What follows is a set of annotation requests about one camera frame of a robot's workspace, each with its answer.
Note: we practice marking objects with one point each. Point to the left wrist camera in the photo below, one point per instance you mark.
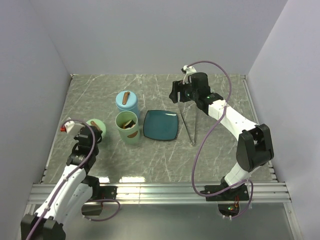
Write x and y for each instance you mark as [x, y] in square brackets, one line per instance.
[71, 128]

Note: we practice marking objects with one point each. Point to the teal square plate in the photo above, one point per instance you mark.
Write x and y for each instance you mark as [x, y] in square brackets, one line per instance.
[161, 125]

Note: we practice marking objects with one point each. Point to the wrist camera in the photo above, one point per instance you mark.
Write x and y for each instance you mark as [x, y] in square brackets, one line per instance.
[71, 128]
[187, 71]

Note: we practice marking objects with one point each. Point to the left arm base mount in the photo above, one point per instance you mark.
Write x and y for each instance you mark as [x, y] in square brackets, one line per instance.
[94, 206]

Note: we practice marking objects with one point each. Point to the blue canister lid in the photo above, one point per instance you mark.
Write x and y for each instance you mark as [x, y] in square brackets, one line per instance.
[126, 97]

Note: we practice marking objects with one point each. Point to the green cylindrical canister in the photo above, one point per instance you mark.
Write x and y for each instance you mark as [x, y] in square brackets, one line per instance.
[130, 135]

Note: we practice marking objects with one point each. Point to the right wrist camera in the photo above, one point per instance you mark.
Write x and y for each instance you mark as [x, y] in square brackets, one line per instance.
[187, 71]

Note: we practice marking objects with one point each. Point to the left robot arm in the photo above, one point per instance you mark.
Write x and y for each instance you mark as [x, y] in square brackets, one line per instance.
[73, 189]

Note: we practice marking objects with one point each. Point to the green canister lid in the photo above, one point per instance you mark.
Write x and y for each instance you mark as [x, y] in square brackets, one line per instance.
[100, 125]

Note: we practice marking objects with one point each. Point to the metal tongs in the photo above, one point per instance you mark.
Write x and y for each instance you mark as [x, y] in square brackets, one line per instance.
[191, 128]

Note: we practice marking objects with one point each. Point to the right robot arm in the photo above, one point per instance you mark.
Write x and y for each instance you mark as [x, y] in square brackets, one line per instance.
[254, 142]

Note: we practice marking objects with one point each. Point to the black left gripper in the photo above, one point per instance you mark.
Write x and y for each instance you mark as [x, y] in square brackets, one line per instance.
[98, 133]

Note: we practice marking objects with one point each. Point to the sushi roll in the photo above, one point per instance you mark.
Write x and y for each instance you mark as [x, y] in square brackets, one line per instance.
[129, 124]

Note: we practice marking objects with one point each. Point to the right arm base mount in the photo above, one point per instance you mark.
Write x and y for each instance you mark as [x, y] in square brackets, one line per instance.
[233, 202]

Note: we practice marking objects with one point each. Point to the blue cylindrical canister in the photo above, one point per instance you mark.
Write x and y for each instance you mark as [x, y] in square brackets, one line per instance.
[132, 107]

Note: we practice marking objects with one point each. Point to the aluminium rail frame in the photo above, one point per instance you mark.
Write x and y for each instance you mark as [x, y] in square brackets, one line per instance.
[155, 199]

